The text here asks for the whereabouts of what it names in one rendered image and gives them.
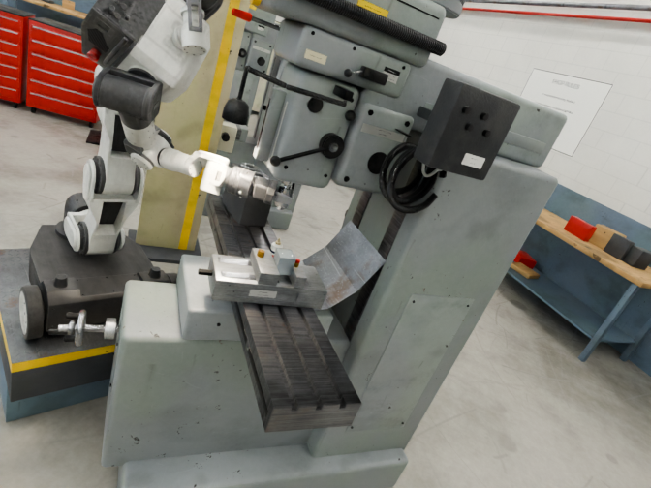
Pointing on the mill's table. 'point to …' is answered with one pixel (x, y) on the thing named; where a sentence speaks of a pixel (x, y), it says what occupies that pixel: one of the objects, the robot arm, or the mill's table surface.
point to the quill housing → (308, 127)
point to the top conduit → (383, 24)
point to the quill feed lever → (329, 147)
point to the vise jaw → (264, 267)
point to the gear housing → (338, 57)
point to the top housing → (420, 17)
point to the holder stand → (247, 209)
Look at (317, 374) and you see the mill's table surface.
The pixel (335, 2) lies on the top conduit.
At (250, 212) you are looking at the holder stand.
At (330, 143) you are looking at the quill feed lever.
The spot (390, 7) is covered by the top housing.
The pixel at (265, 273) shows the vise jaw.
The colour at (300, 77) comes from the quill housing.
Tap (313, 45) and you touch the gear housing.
